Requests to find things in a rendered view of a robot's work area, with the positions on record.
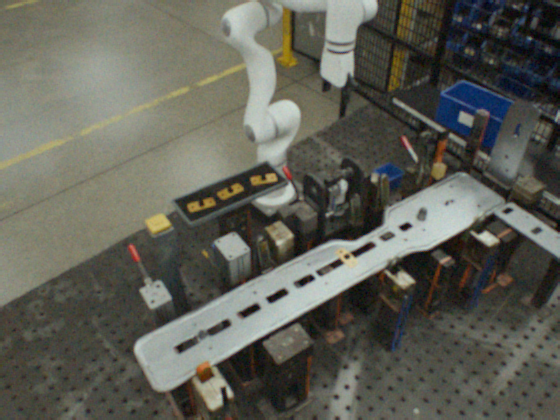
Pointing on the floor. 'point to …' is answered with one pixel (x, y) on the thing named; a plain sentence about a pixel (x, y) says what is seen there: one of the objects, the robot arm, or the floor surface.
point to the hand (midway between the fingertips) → (335, 94)
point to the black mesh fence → (458, 66)
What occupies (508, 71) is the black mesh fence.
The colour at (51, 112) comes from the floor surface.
